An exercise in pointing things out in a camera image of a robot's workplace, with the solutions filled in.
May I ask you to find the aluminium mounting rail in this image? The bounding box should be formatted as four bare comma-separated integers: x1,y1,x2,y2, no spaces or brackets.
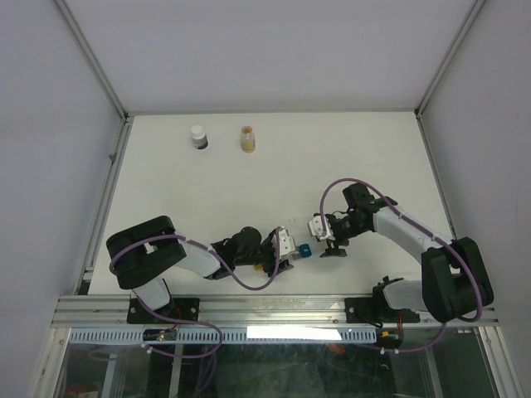
51,292,499,330

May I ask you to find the white pill bottle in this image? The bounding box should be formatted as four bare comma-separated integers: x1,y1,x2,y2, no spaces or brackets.
191,124,208,150

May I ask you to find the weekly pill organizer strip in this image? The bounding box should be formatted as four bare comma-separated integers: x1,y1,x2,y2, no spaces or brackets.
253,244,312,277

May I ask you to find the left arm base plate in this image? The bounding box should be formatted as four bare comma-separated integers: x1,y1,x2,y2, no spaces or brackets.
126,296,201,325

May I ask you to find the white slotted cable duct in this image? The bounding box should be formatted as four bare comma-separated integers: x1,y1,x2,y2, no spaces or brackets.
70,326,377,345

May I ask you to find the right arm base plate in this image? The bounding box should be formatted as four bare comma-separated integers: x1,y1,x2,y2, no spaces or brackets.
344,297,421,328

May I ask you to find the clear bottle gold cap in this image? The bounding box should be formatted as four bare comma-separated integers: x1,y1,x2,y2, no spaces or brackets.
241,126,256,153

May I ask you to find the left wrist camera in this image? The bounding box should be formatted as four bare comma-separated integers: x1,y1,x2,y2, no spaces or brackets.
273,226,298,260

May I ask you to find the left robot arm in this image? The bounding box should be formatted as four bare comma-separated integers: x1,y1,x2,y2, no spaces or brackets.
105,216,297,323

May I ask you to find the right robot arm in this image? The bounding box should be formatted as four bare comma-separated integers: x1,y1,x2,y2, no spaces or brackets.
308,178,494,323

